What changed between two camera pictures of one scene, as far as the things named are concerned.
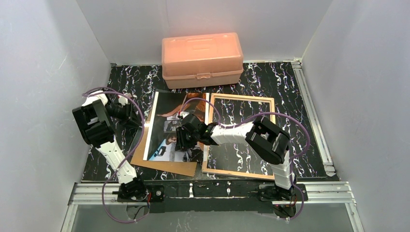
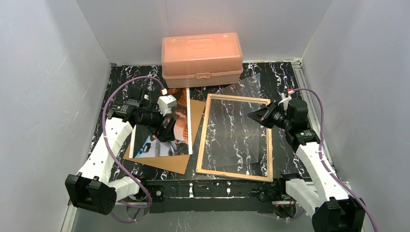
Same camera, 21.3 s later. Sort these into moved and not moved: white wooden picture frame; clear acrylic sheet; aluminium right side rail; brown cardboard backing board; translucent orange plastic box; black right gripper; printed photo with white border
Moved: clear acrylic sheet; brown cardboard backing board; black right gripper; printed photo with white border
Not moved: translucent orange plastic box; white wooden picture frame; aluminium right side rail
